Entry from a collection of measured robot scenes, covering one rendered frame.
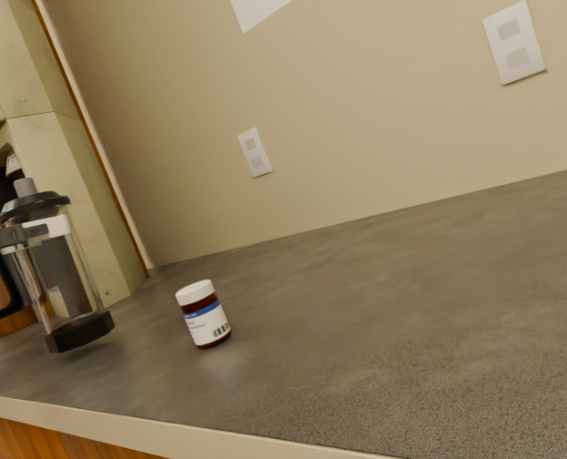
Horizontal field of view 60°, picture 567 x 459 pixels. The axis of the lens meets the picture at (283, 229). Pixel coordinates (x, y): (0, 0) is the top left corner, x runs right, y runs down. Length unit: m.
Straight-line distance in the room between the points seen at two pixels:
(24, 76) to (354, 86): 0.74
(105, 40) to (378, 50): 0.90
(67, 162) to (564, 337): 1.10
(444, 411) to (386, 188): 0.79
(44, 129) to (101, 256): 0.32
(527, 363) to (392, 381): 0.09
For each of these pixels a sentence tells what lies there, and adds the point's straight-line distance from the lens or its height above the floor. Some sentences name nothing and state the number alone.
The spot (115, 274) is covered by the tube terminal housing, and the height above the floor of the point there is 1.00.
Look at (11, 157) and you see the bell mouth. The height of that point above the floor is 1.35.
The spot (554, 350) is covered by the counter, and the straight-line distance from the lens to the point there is 0.36.
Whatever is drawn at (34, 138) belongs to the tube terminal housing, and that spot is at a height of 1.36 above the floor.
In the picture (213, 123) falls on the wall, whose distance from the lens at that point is 1.33.
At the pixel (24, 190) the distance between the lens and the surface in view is 0.85.
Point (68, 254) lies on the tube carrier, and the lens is 0.82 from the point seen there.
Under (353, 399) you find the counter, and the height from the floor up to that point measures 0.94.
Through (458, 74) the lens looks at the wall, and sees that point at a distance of 0.97.
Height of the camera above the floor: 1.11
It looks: 7 degrees down
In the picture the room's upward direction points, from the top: 21 degrees counter-clockwise
